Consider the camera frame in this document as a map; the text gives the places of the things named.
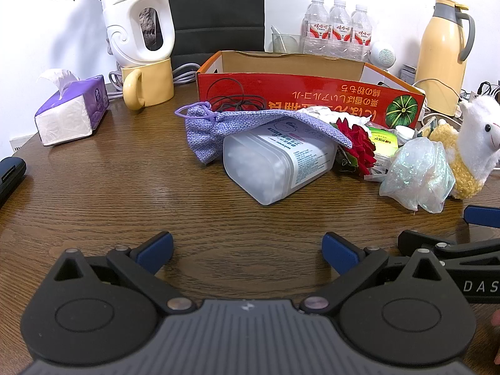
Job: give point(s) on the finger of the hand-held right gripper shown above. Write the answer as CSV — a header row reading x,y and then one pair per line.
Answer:
x,y
484,216
468,250

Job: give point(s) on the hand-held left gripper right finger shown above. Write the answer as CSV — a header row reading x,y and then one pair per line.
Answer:
x,y
340,252

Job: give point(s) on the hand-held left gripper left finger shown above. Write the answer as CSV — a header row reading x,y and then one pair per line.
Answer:
x,y
158,252

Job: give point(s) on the iridescent plastic bag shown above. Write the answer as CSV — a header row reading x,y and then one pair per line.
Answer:
x,y
418,172

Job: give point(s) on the white alpaca plush toy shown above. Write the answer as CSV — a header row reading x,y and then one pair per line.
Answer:
x,y
480,136

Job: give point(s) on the white sachet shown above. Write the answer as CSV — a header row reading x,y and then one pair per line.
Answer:
x,y
377,172

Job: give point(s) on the red artificial flower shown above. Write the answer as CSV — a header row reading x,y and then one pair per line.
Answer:
x,y
361,144

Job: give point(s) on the small white jar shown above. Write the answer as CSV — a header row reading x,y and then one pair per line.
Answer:
x,y
404,132

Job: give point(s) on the green packet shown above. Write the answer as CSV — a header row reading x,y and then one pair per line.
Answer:
x,y
384,142

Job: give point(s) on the translucent plastic swab box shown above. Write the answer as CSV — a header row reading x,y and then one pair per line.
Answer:
x,y
254,168

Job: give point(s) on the white tissue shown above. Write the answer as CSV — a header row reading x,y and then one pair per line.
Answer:
x,y
324,115

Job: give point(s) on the red cardboard box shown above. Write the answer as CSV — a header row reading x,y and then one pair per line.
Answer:
x,y
304,93

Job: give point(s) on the person's right hand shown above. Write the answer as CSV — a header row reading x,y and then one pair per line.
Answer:
x,y
497,320

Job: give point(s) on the small grey box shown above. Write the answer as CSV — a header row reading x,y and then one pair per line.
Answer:
x,y
408,74

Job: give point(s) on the purple tissue pack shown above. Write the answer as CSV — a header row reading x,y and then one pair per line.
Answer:
x,y
62,121

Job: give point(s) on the dark blue case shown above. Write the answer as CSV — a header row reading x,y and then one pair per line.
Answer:
x,y
9,179

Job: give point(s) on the yellow thermos jug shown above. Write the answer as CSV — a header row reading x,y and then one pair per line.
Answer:
x,y
441,54

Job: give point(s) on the yellow mug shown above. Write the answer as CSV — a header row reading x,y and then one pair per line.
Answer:
x,y
156,82

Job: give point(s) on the white ribbed panel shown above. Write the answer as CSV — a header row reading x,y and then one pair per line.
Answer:
x,y
23,144

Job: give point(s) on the white round robot speaker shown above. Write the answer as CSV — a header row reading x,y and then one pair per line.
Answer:
x,y
383,56

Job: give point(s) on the glass cup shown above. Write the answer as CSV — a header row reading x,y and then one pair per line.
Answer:
x,y
289,43

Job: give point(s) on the clear water bottle red label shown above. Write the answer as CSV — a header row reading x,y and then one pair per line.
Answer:
x,y
361,35
316,27
341,31

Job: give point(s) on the white spoon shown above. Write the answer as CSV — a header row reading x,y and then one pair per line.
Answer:
x,y
276,33

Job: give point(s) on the white detergent bottle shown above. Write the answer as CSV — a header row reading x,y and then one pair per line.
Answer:
x,y
117,27

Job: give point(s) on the black paper bag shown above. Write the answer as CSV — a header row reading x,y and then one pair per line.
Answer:
x,y
215,7

